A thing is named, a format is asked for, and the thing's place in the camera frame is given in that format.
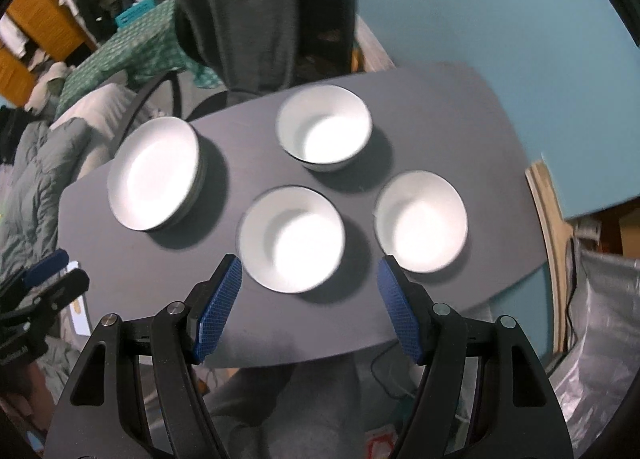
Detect green checkered cloth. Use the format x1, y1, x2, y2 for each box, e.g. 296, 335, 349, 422
55, 0, 222, 116

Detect silver foil bag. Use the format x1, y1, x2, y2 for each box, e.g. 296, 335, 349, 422
550, 241, 639, 458

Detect dark grey fleece garment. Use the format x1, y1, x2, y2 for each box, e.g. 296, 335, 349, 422
177, 0, 299, 106

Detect large white plate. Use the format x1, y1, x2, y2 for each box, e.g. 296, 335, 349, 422
129, 130, 207, 231

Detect grey pillow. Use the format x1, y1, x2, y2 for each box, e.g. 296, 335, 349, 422
50, 83, 136, 182

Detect wooden board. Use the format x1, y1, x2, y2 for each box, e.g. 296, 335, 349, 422
525, 160, 574, 354

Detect white plate with black rim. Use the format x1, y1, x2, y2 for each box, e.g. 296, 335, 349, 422
106, 116, 203, 231

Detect person's left hand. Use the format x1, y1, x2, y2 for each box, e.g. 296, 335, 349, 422
1, 361, 55, 427

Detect white ribbed small bowl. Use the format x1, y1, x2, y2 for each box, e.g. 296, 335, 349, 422
276, 84, 373, 173
373, 170, 469, 274
236, 186, 346, 294

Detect light blue smartphone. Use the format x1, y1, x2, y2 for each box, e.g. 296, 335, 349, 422
68, 293, 92, 337

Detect black mesh office chair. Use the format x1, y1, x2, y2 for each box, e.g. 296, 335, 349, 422
119, 0, 359, 125

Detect grey puffer jacket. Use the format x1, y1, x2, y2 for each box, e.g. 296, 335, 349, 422
0, 108, 94, 390

